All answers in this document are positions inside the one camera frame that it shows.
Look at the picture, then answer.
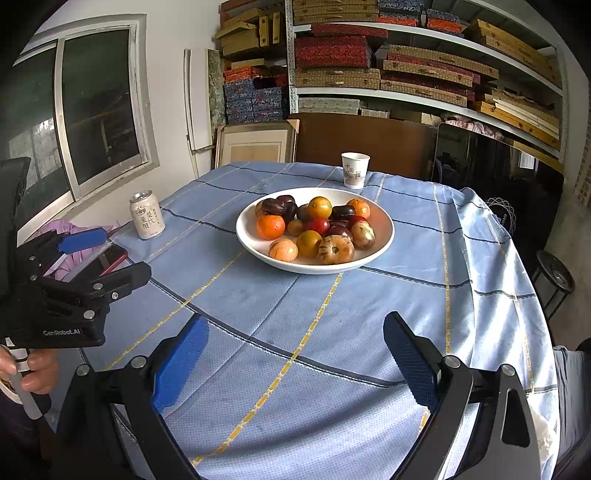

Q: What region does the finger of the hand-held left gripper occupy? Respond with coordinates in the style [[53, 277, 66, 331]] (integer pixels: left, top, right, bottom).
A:
[[16, 227, 108, 282], [88, 261, 152, 305]]

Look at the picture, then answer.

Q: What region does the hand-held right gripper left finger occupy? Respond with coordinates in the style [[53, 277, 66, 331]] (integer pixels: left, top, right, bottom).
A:
[[55, 313, 211, 480]]

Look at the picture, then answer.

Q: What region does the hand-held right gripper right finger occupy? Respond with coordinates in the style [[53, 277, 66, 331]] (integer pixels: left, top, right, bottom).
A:
[[383, 311, 541, 480]]

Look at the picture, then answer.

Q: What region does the white oval plate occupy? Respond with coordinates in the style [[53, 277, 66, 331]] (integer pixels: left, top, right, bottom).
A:
[[235, 187, 395, 275]]

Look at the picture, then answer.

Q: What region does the large striped tan passion fruit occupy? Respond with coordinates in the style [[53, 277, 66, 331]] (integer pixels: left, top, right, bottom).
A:
[[318, 234, 355, 265]]

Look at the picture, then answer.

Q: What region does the speckled tan passion fruit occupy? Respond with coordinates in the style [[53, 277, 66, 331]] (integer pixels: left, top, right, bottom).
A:
[[351, 220, 376, 250]]

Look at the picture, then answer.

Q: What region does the orange tan passion fruit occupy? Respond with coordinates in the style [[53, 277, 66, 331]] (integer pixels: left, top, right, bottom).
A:
[[269, 237, 299, 263]]

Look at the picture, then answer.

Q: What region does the person's left forearm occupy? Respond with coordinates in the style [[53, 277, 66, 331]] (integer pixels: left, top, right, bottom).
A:
[[0, 378, 58, 480]]

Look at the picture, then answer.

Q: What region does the person's left hand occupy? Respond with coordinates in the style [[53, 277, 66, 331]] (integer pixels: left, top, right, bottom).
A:
[[0, 344, 61, 395]]

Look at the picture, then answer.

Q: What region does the red phone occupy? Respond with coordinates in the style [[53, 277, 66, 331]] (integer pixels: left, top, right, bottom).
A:
[[67, 242, 130, 282]]

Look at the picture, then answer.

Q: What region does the purple cloth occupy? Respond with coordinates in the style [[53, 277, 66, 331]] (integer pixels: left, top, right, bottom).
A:
[[30, 219, 123, 278]]

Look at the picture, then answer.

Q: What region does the white beverage can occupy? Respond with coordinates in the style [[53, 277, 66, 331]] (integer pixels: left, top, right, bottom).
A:
[[129, 190, 166, 240]]

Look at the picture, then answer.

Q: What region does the blue checked tablecloth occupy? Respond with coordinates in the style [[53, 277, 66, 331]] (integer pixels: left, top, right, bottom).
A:
[[78, 161, 561, 480]]

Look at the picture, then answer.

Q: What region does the white plastic bag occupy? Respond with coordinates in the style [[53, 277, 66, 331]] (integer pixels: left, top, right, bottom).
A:
[[526, 392, 561, 467]]

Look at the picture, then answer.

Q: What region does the person's leg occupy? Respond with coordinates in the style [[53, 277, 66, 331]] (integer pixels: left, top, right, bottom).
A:
[[551, 339, 591, 480]]

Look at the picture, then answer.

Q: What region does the black round stool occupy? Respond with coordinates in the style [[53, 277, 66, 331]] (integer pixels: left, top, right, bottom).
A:
[[531, 249, 577, 319]]

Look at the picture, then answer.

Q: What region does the white printed paper cup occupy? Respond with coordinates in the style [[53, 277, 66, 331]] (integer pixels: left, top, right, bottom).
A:
[[341, 152, 371, 189]]

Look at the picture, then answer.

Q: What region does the green marbled board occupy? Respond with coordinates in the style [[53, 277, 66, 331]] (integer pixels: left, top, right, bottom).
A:
[[206, 48, 227, 148]]

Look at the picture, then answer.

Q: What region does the stack of blue patterned boxes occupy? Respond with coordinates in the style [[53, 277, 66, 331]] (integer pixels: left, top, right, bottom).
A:
[[223, 67, 291, 125]]

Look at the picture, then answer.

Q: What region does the glossy black panel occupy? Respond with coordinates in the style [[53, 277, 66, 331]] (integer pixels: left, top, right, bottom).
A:
[[431, 122, 566, 232]]

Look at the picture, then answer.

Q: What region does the brown board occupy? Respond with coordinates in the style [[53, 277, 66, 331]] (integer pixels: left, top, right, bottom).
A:
[[293, 112, 439, 178]]

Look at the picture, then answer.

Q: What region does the tan lattice panel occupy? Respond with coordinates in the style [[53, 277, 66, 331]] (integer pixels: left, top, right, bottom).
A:
[[573, 148, 591, 208]]

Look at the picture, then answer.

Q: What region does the shelf with stacked boxes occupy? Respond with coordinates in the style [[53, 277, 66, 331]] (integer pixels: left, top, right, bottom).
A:
[[215, 0, 566, 153]]

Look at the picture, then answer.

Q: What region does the window with white frame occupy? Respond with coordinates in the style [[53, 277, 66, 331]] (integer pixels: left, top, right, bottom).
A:
[[0, 14, 160, 241]]

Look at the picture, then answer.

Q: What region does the white wall strip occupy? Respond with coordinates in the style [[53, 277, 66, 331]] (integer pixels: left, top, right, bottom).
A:
[[184, 48, 215, 178]]

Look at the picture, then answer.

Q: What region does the wooden picture frame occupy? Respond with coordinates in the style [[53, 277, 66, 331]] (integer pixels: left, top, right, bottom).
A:
[[215, 119, 301, 169]]

